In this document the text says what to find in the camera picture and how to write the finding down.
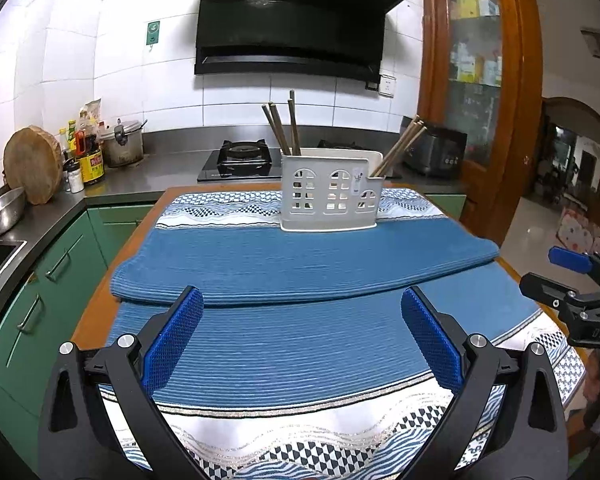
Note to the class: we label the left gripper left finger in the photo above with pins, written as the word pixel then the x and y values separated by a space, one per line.
pixel 76 439

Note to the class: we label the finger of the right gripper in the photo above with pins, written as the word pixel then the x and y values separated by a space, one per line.
pixel 574 261
pixel 552 294

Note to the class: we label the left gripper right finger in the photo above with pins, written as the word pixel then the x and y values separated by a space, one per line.
pixel 528 439

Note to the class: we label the green kitchen cabinets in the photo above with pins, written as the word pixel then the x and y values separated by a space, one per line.
pixel 40 299

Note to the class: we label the person's right hand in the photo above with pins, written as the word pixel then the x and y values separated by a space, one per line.
pixel 592 384

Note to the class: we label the black countertop appliance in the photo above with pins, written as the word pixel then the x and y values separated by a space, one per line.
pixel 437 153

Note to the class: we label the wooden glass door cabinet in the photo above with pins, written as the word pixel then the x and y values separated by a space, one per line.
pixel 482 76

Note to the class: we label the blue woven table mat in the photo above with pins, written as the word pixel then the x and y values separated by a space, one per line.
pixel 231 247

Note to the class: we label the steel mixing bowl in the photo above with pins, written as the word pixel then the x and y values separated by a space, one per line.
pixel 11 208

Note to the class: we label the white utensil holder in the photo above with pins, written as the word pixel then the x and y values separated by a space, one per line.
pixel 330 190

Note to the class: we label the small white seasoning jar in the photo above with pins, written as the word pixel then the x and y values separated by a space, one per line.
pixel 74 176

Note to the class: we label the round wooden cutting board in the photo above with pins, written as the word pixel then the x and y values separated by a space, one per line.
pixel 32 160

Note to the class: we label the soy sauce bottle yellow label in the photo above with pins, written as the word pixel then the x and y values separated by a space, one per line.
pixel 89 156

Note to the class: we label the steel pressure cooker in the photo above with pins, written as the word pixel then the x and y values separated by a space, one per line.
pixel 122 143

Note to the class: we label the black gas stove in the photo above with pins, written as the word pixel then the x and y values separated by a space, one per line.
pixel 244 160

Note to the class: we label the dark chopstick in holder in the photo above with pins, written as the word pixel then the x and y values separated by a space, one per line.
pixel 274 132
pixel 276 117

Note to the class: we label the black range hood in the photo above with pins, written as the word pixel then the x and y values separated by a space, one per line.
pixel 335 38

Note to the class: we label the white wall socket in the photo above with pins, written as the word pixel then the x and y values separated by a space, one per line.
pixel 387 86

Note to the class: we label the green wall sticker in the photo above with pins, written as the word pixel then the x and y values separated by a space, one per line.
pixel 152 33

